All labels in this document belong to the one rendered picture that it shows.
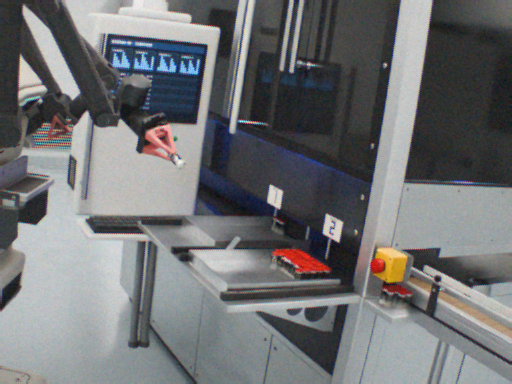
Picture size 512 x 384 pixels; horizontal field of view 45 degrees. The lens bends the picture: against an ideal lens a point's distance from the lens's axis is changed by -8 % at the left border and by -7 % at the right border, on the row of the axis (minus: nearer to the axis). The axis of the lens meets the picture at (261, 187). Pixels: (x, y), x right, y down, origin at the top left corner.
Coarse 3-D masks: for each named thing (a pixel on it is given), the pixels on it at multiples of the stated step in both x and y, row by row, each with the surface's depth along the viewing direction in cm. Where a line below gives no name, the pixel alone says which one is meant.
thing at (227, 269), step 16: (192, 256) 183; (208, 256) 188; (224, 256) 191; (240, 256) 193; (256, 256) 196; (208, 272) 173; (224, 272) 181; (240, 272) 183; (256, 272) 185; (272, 272) 187; (224, 288) 165; (240, 288) 165; (256, 288) 167; (272, 288) 169
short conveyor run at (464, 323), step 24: (408, 288) 176; (432, 288) 166; (456, 288) 172; (432, 312) 166; (456, 312) 159; (480, 312) 155; (504, 312) 156; (456, 336) 159; (480, 336) 152; (504, 336) 146; (480, 360) 151; (504, 360) 144
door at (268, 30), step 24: (264, 0) 231; (288, 0) 217; (312, 0) 204; (264, 24) 231; (240, 48) 246; (264, 48) 230; (264, 72) 230; (288, 72) 216; (264, 96) 229; (288, 96) 215; (264, 120) 229; (288, 120) 215
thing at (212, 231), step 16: (192, 224) 212; (208, 224) 224; (224, 224) 227; (240, 224) 230; (256, 224) 233; (208, 240) 201; (224, 240) 199; (240, 240) 202; (256, 240) 205; (272, 240) 207; (288, 240) 210; (304, 240) 213
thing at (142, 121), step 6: (138, 114) 159; (144, 114) 159; (156, 114) 157; (162, 114) 157; (132, 120) 159; (138, 120) 158; (144, 120) 154; (150, 120) 155; (132, 126) 159; (138, 126) 158; (144, 126) 155; (150, 126) 157; (138, 132) 158; (144, 132) 156; (138, 138) 158; (138, 150) 160
